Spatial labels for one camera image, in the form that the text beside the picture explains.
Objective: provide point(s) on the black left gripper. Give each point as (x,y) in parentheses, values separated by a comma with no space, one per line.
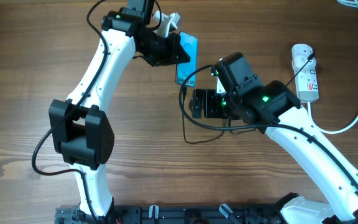
(173,45)

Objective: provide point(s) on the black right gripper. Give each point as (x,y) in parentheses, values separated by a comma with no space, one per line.
(210,96)

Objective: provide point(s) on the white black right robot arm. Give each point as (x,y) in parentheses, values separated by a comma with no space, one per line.
(276,112)

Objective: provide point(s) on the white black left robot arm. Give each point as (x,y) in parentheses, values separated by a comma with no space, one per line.
(80,128)

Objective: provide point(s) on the white USB charger adapter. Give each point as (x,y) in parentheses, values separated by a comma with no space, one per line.
(307,62)

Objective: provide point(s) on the white power strip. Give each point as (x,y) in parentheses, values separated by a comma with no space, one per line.
(305,81)

